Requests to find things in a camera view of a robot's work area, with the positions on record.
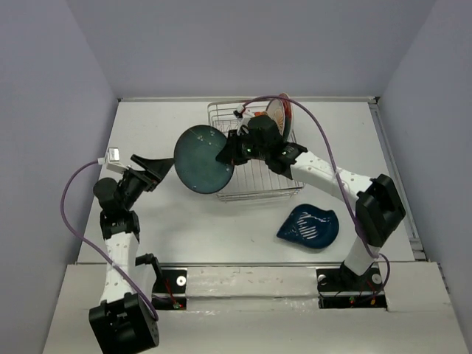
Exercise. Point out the silver wire dish rack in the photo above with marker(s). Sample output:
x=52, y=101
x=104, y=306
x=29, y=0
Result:
x=252, y=180

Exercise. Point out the white plate orange sunburst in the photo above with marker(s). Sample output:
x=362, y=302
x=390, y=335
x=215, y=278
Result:
x=275, y=110

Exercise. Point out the navy blue shell dish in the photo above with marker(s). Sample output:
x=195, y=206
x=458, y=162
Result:
x=310, y=227

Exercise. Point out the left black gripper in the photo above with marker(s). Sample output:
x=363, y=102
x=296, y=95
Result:
x=158, y=168

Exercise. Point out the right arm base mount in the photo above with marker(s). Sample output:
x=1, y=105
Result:
x=336, y=292

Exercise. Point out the red and teal floral plate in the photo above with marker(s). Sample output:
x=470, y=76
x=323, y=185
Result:
x=289, y=116

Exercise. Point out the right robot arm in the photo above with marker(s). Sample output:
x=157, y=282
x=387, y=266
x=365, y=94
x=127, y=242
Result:
x=374, y=204

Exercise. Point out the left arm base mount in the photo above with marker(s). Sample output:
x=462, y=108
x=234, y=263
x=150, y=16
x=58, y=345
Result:
x=169, y=291

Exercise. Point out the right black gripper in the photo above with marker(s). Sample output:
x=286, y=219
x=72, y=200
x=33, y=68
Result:
x=231, y=151

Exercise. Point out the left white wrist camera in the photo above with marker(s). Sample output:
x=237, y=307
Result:
x=111, y=161

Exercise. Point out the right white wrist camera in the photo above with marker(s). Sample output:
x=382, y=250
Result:
x=243, y=115

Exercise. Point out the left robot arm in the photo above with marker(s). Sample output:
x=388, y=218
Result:
x=125, y=320

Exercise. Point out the dark teal blossom plate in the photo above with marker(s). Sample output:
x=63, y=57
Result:
x=195, y=160

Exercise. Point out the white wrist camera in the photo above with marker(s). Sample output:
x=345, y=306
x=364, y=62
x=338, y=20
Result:
x=111, y=161
x=243, y=115

